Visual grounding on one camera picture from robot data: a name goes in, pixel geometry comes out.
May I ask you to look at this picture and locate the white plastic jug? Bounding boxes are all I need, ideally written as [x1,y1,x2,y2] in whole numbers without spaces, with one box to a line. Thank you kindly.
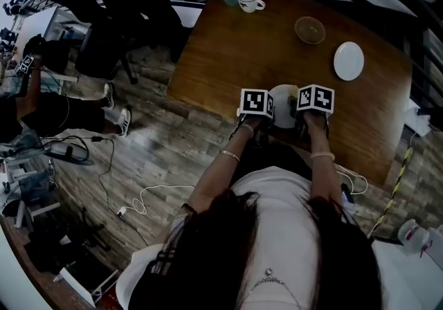
[397,218,432,254]

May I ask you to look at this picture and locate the person's white shirt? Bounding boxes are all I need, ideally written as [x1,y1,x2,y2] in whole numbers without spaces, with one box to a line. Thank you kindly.
[116,166,347,310]

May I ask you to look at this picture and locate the yellow black striped tape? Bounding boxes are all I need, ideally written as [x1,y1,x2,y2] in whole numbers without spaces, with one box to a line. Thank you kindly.
[366,135,416,239]

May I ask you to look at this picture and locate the person's black trousers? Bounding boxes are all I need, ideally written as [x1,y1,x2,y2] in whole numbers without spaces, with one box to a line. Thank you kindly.
[238,128,312,185]

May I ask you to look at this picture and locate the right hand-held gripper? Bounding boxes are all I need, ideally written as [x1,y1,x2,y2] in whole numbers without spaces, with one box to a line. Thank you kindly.
[289,84,336,133]

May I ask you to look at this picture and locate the person's right forearm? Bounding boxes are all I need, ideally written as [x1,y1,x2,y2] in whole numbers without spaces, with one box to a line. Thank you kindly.
[302,111,347,206]

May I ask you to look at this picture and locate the silver necklace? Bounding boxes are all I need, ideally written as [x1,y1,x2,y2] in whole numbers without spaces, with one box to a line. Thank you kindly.
[248,266,295,302]

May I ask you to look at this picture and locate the black cable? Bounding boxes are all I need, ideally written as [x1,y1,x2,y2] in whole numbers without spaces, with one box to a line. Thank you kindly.
[41,135,150,247]

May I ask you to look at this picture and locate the beige bowl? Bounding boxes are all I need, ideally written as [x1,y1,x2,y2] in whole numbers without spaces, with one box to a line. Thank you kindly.
[294,16,327,45]

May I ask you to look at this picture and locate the person's left forearm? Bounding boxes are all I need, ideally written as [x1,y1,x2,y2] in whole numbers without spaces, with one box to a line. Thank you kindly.
[181,118,264,215]

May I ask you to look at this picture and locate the black office chair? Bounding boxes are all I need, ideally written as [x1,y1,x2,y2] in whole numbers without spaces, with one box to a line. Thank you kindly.
[74,24,139,84]

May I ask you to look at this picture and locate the gold bracelet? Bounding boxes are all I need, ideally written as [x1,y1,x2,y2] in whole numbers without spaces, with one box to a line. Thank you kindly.
[217,149,241,163]

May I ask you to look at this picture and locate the white cable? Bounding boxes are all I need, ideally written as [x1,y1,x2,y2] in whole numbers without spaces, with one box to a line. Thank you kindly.
[131,184,197,215]
[334,163,368,195]

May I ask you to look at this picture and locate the white cabinet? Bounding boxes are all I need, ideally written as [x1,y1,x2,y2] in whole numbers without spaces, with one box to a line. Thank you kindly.
[370,237,443,310]

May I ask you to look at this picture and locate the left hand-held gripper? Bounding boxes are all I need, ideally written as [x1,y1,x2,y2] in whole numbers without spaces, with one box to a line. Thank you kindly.
[237,88,277,129]

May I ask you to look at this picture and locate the white sheet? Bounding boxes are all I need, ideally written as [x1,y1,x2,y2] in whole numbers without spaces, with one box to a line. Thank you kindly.
[404,97,433,138]

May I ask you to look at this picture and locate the dark phone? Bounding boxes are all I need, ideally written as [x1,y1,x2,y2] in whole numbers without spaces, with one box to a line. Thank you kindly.
[341,183,356,204]

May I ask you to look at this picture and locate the big white plate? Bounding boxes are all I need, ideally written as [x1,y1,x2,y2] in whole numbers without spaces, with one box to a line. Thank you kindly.
[269,84,299,129]
[333,41,365,82]

